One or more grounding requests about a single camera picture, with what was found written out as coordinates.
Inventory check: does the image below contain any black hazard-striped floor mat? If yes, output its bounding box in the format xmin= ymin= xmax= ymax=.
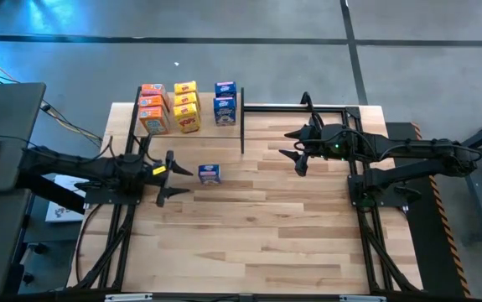
xmin=385 ymin=122 xmax=472 ymax=299

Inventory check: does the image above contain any orange Mini-Wheats cereal box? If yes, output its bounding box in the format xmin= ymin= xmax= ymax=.
xmin=140 ymin=82 xmax=170 ymax=100
xmin=138 ymin=105 xmax=171 ymax=136
xmin=138 ymin=94 xmax=168 ymax=110

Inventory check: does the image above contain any black aluminium rig frame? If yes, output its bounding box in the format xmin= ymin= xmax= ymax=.
xmin=67 ymin=91 xmax=425 ymax=295

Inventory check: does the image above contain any silver metal bracket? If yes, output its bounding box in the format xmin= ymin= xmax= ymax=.
xmin=339 ymin=294 xmax=387 ymax=302
xmin=105 ymin=293 xmax=153 ymax=302

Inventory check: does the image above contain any yellow Corn Pops cereal box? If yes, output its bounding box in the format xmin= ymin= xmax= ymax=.
xmin=174 ymin=91 xmax=201 ymax=108
xmin=174 ymin=80 xmax=200 ymax=96
xmin=173 ymin=102 xmax=202 ymax=134

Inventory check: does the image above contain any blue Frosted Flakes cereal box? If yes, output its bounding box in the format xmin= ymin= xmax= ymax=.
xmin=213 ymin=96 xmax=237 ymax=127
xmin=198 ymin=164 xmax=222 ymax=186
xmin=214 ymin=81 xmax=238 ymax=100

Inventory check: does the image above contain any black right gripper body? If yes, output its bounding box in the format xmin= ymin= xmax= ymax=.
xmin=293 ymin=123 xmax=355 ymax=178

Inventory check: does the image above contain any black cable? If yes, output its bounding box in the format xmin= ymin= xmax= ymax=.
xmin=0 ymin=133 xmax=40 ymax=150
xmin=39 ymin=99 xmax=107 ymax=165

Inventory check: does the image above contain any white printed box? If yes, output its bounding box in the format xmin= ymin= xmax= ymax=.
xmin=44 ymin=174 xmax=91 ymax=223

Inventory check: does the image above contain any wooden shelf black metal frame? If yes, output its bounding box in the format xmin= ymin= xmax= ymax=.
xmin=123 ymin=86 xmax=246 ymax=159

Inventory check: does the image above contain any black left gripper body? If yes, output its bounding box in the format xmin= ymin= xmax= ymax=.
xmin=141 ymin=150 xmax=176 ymax=208

